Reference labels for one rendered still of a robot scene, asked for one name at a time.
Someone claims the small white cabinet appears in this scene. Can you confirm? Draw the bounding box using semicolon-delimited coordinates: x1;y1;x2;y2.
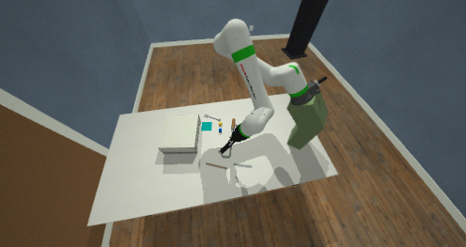
158;114;201;154

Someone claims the teal square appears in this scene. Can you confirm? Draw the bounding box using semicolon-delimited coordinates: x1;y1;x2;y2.
201;122;212;131

